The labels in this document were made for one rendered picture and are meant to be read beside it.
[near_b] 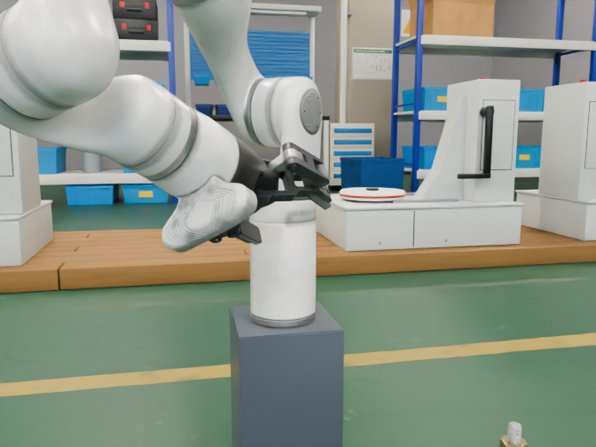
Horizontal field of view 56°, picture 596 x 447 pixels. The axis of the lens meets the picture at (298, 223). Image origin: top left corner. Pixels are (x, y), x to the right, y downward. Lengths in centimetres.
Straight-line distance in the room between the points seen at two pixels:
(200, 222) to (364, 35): 635
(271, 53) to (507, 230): 419
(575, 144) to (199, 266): 181
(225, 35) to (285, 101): 11
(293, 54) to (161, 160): 593
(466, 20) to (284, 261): 502
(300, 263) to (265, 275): 5
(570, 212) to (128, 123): 266
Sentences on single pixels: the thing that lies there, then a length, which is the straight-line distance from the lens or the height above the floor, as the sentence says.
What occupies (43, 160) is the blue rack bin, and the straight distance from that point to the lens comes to 496.
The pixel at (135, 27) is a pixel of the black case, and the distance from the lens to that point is 496.
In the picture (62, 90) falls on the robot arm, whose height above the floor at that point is 58.
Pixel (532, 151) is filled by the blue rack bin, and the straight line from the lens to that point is 588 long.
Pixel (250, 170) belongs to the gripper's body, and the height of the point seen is 52.
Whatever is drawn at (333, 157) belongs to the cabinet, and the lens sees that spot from 576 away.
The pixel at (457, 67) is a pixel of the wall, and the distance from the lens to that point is 970.
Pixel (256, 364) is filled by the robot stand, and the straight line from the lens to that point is 75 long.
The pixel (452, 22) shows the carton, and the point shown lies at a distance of 558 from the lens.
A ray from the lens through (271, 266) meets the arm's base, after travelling 74.
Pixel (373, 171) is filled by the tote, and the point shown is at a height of 26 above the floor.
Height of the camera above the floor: 55
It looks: 9 degrees down
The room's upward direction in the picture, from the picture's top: straight up
